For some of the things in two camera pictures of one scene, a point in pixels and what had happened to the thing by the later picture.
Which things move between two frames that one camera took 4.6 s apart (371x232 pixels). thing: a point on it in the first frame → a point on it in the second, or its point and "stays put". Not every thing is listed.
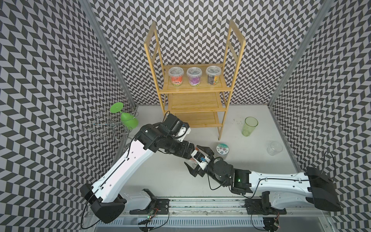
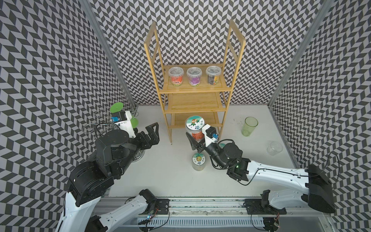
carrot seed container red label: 192,159 → 193,125
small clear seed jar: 213,73 stays put
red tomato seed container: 176,74 stays put
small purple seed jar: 194,74 stays put
